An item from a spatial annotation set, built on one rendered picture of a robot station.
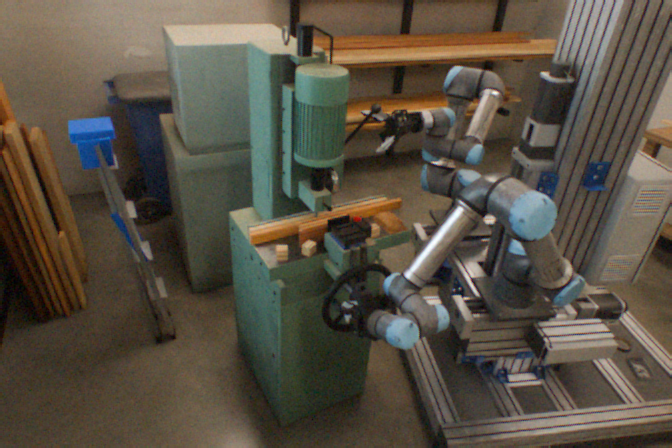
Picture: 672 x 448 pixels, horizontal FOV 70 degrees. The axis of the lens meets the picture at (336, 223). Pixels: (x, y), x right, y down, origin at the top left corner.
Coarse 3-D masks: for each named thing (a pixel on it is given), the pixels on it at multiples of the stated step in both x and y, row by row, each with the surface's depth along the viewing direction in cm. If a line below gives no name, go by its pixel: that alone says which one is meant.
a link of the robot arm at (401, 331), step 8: (376, 320) 130; (384, 320) 128; (392, 320) 125; (400, 320) 124; (408, 320) 123; (376, 328) 129; (384, 328) 126; (392, 328) 123; (400, 328) 121; (408, 328) 122; (416, 328) 123; (384, 336) 126; (392, 336) 122; (400, 336) 121; (408, 336) 122; (416, 336) 123; (392, 344) 124; (400, 344) 121; (408, 344) 122
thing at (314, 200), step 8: (304, 184) 179; (304, 192) 179; (312, 192) 174; (320, 192) 175; (328, 192) 175; (304, 200) 181; (312, 200) 174; (320, 200) 173; (328, 200) 175; (312, 208) 176; (320, 208) 175
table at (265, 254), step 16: (272, 240) 177; (288, 240) 177; (384, 240) 184; (400, 240) 189; (256, 256) 173; (272, 256) 168; (288, 256) 169; (304, 256) 169; (320, 256) 171; (272, 272) 164; (288, 272) 167; (336, 272) 168
